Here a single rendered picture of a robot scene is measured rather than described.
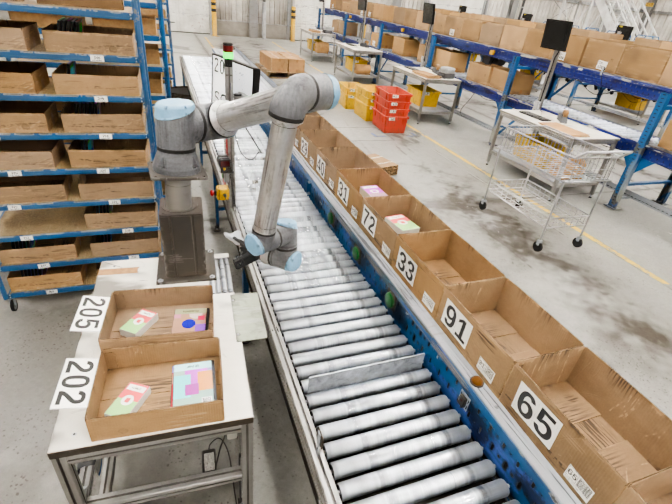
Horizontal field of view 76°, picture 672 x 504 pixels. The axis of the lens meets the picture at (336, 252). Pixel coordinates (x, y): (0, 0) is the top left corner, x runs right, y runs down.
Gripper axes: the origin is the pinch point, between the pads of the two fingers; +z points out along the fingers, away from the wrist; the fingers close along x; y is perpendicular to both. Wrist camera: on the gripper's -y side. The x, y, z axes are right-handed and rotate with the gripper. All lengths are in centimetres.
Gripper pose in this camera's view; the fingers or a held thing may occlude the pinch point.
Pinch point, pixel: (228, 246)
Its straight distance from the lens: 198.7
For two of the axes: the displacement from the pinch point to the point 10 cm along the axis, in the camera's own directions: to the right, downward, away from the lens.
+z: -8.6, -2.3, 4.6
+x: -1.7, -7.2, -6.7
